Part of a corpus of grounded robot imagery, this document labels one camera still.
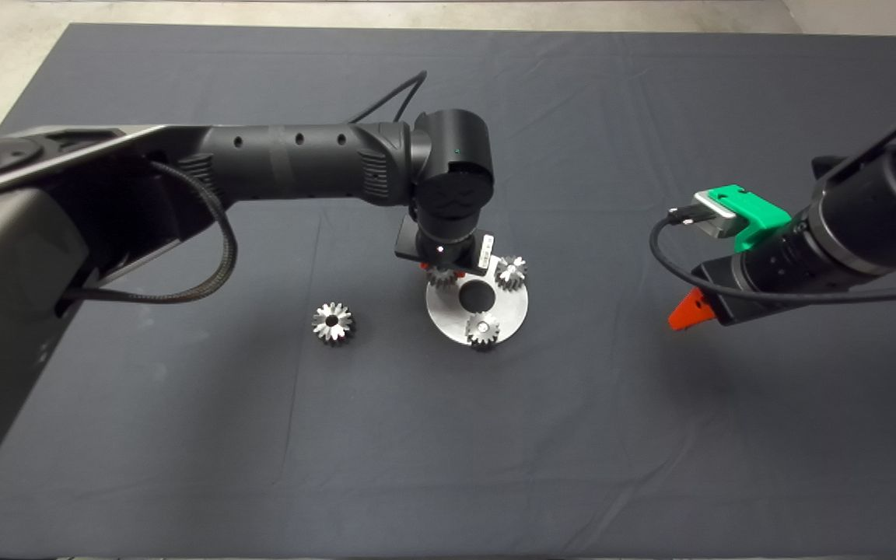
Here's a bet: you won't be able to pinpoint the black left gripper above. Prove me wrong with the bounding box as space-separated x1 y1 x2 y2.
394 215 493 278

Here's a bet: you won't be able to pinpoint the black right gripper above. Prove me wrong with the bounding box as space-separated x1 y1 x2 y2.
667 253 766 331

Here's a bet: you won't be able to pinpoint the larger steel gear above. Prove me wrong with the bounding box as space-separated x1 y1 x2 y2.
312 302 355 345

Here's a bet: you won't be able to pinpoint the round metal plate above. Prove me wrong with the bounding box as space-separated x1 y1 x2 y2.
425 254 530 347

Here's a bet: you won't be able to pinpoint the dark grey table cloth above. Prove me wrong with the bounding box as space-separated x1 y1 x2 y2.
0 23 896 558

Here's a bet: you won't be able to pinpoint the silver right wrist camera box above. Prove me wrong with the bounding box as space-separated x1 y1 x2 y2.
693 191 748 238

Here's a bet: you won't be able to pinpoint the green right camera mount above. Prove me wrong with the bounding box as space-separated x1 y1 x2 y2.
709 185 793 254

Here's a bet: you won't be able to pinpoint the thin black left camera cable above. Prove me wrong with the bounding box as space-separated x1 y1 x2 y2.
351 70 428 124

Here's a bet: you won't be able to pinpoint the thick black cable loop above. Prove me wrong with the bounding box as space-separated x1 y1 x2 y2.
811 156 853 184

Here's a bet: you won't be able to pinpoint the braided black arm cable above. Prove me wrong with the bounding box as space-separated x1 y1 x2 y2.
67 159 239 304

